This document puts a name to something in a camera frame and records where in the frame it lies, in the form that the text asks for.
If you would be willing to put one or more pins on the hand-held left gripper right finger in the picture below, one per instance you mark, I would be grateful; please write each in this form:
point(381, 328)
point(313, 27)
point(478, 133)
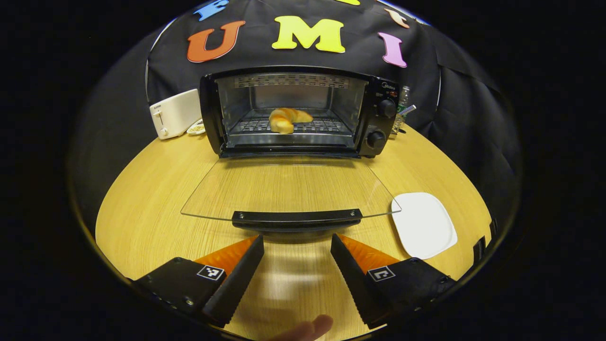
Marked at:
point(352, 284)

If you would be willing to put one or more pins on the white square plate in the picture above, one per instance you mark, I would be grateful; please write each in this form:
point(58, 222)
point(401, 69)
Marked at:
point(423, 225)

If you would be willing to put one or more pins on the black electric oven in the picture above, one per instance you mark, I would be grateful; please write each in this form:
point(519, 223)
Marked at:
point(378, 123)

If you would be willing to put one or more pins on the golden croissant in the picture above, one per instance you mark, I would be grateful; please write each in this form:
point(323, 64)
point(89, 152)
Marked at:
point(284, 121)

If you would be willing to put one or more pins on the small white snack dish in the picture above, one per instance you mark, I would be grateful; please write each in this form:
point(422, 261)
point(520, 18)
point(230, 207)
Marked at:
point(196, 128)

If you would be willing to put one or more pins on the clear plastic bottle green label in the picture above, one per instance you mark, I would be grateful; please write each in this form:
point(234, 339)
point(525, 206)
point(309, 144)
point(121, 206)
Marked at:
point(404, 97)

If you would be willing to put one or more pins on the black backdrop cloth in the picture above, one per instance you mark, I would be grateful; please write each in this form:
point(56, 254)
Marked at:
point(464, 118)

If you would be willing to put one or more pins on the white toaster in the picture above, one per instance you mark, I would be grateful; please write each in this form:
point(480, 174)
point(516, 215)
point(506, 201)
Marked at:
point(175, 113)

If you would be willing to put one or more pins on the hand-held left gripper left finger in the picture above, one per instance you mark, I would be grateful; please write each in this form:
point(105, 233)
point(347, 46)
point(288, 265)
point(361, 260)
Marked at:
point(236, 284)

